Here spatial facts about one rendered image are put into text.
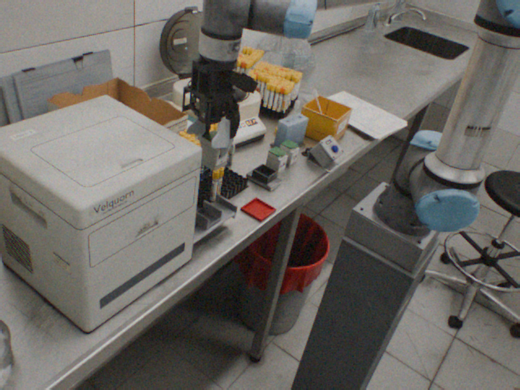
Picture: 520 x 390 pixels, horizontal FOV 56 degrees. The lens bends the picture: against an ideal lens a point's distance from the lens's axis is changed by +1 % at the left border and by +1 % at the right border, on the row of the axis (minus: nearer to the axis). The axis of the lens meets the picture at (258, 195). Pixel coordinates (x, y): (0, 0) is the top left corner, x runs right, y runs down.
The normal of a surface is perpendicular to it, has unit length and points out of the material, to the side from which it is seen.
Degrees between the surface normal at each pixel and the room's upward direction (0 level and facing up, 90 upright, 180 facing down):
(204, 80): 90
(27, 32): 90
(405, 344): 0
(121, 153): 0
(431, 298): 0
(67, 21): 90
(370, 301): 90
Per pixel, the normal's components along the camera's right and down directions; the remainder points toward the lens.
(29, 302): 0.16, -0.80
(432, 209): -0.11, 0.68
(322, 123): -0.52, 0.44
